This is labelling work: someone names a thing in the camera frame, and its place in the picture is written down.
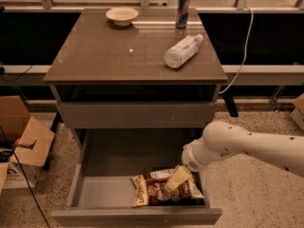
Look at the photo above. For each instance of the clear plastic water bottle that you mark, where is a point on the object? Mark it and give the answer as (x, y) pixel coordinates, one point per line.
(182, 51)

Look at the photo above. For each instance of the cardboard box at right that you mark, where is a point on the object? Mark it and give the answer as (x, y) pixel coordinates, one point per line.
(298, 113)

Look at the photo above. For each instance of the brown chip bag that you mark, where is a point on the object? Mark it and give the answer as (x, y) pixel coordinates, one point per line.
(150, 189)

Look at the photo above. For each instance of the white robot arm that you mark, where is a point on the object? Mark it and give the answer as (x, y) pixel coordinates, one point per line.
(221, 140)

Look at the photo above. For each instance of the white bowl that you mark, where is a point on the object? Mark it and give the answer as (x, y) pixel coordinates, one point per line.
(122, 16)

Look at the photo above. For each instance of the open cardboard box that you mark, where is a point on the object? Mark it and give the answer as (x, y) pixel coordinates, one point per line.
(30, 139)

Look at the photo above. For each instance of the blue energy drink can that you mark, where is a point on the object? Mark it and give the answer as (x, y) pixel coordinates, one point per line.
(182, 14)

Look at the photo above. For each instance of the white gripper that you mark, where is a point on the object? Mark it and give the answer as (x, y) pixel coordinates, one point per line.
(190, 161)

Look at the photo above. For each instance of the grey drawer cabinet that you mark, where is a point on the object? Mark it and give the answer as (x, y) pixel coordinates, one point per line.
(106, 77)

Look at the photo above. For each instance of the open grey middle drawer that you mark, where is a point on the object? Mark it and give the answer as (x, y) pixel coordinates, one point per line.
(102, 192)

